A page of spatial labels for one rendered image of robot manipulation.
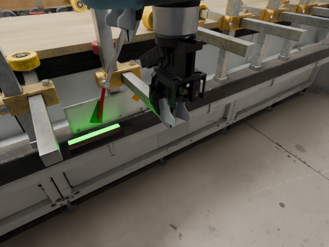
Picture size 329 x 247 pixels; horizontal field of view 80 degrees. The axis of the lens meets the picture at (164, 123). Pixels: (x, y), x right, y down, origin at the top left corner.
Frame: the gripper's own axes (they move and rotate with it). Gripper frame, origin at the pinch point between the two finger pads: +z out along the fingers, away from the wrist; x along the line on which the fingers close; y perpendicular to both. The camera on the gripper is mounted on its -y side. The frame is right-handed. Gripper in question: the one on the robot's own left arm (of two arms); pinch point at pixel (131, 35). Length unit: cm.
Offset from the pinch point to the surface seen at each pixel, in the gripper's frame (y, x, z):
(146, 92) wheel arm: 2.2, 6.0, 12.5
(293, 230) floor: -47, 63, 98
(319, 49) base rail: -127, 39, 26
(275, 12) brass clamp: -69, 17, 1
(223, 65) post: -46, 8, 19
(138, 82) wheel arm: -1.0, 0.1, 12.5
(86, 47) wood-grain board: -6.5, -30.0, 10.0
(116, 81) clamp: -0.4, -8.5, 14.4
